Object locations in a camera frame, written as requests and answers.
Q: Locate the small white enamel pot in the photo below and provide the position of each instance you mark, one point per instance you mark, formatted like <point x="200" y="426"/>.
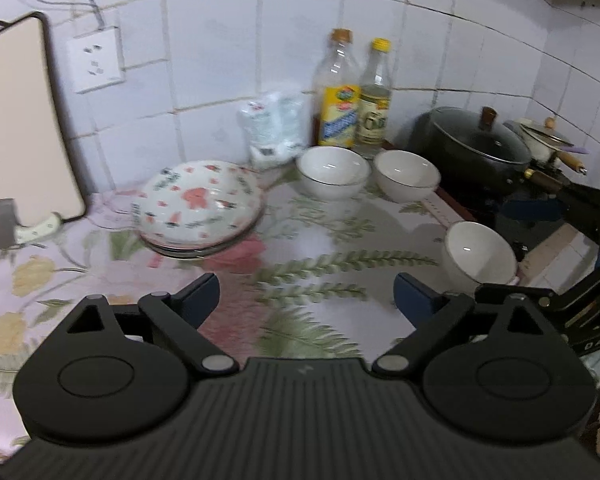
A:
<point x="535" y="140"/>

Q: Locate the cooking wine bottle yellow label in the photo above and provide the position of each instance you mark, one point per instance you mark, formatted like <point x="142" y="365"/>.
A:
<point x="337" y="115"/>

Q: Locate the clear vinegar bottle yellow cap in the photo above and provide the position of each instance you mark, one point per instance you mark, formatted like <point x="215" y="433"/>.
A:
<point x="372" y="115"/>

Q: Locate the white ribbed bowl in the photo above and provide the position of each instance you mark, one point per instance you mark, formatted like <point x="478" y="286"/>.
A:
<point x="332" y="180"/>
<point x="475" y="260"/>
<point x="405" y="182"/>

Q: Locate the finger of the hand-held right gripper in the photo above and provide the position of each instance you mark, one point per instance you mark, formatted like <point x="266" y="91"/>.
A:
<point x="545" y="296"/>
<point x="530" y="208"/>

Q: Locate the cream cutting board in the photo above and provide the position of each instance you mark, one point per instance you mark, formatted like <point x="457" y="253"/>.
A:
<point x="20" y="125"/>

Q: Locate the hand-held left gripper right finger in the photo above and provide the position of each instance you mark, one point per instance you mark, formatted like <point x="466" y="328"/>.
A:
<point x="415" y="300"/>

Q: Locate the pink floral plate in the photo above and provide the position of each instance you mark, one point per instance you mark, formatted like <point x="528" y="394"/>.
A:
<point x="195" y="200"/>

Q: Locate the white seasoning bag red print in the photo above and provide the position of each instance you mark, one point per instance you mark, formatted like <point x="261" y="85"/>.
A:
<point x="260" y="135"/>

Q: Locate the clear plastic seasoning bag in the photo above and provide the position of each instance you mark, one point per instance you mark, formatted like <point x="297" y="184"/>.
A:
<point x="290" y="120"/>

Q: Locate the white wall socket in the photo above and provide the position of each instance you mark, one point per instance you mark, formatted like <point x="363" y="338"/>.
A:
<point x="95" y="60"/>

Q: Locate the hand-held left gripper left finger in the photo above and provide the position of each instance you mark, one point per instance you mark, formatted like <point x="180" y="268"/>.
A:
<point x="202" y="295"/>

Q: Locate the black pot with glass lid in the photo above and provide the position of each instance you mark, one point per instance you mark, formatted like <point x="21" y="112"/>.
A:
<point x="460" y="160"/>

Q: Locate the black gas stove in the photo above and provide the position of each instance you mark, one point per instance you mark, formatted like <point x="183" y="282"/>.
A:
<point x="480" y="210"/>

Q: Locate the floral tablecloth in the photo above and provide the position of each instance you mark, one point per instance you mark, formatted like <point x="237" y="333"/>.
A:
<point x="330" y="240"/>

